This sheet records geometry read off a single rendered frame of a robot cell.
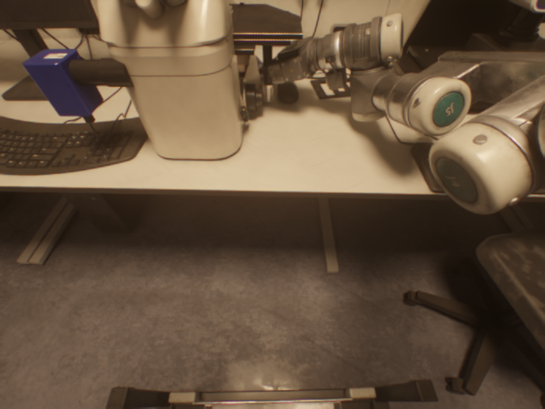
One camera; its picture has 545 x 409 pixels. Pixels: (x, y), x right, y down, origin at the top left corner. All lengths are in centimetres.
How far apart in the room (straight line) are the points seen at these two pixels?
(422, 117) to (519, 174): 17
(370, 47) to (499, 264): 69
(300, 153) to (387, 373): 91
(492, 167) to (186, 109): 44
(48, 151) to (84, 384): 89
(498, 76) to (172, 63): 47
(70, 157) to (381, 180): 66
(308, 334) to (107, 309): 87
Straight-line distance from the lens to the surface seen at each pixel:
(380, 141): 66
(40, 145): 77
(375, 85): 56
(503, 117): 32
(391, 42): 58
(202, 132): 52
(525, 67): 45
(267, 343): 113
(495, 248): 97
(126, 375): 124
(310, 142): 61
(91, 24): 84
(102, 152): 66
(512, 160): 30
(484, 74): 49
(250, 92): 64
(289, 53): 62
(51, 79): 56
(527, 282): 96
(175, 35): 46
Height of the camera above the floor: 111
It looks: 51 degrees down
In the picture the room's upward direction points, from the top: straight up
